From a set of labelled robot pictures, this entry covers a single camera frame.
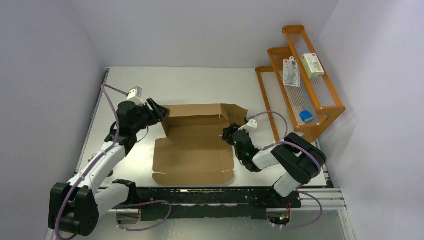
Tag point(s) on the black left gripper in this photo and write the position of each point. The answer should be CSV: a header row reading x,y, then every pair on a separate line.
x,y
158,112

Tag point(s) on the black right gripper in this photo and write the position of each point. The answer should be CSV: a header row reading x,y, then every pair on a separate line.
x,y
228,131

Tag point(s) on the brown cardboard box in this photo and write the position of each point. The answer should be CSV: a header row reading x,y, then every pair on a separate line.
x,y
192,152

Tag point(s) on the orange wooden tiered rack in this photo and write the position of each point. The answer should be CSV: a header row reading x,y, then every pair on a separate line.
x,y
317,95

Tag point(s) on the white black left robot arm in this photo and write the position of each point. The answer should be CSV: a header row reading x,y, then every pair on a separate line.
x,y
76,206

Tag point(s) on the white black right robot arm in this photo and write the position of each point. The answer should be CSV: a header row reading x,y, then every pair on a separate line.
x,y
301,160

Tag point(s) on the white green product box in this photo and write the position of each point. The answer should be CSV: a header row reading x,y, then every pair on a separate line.
x,y
312,65

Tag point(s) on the blue small object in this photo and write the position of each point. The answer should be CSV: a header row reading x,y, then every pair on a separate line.
x,y
306,116

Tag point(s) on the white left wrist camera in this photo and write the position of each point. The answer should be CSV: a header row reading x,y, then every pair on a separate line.
x,y
135,96

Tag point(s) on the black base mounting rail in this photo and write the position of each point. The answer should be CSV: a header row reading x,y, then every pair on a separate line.
x,y
155,203

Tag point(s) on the clear packaged cable bag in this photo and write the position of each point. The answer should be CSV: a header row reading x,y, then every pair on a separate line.
x,y
291,73

